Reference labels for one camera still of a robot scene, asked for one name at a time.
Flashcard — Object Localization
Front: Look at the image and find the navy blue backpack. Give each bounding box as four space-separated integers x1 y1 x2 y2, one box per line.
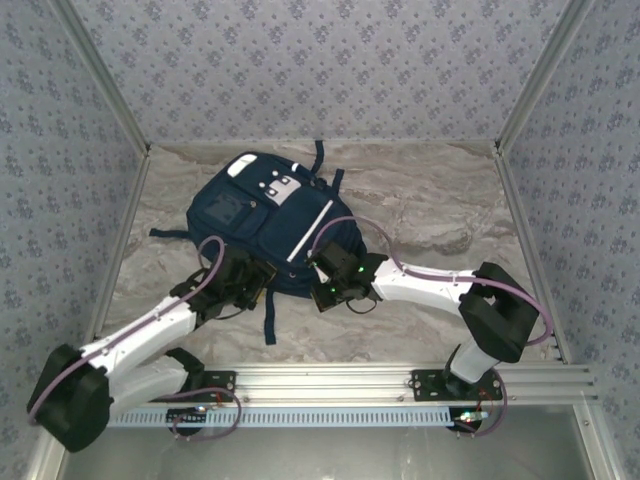
148 140 364 346

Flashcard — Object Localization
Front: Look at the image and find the small black circuit board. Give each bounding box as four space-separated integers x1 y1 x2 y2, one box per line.
167 407 209 426
452 409 490 432

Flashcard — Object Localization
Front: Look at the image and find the grey metal panel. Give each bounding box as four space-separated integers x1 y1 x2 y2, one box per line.
24 403 626 480

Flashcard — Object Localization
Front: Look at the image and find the aluminium mounting rail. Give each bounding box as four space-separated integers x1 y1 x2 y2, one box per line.
52 363 600 407

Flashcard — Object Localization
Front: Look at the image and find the pale blue slotted cable duct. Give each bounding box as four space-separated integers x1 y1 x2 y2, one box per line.
107 405 461 429

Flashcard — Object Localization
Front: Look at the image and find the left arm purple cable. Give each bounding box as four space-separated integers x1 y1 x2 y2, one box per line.
27 234 244 442

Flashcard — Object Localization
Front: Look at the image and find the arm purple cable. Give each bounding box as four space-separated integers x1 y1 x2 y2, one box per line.
310 215 555 439
27 234 244 442

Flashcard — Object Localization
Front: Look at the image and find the aluminium table edge rail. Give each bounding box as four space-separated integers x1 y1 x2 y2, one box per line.
493 144 572 365
92 149 152 341

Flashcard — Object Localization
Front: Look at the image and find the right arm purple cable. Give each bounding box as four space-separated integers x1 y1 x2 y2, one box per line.
310 215 555 439

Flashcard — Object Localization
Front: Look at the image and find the aluminium frame post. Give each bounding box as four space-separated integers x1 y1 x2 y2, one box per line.
493 0 599 154
49 0 152 157

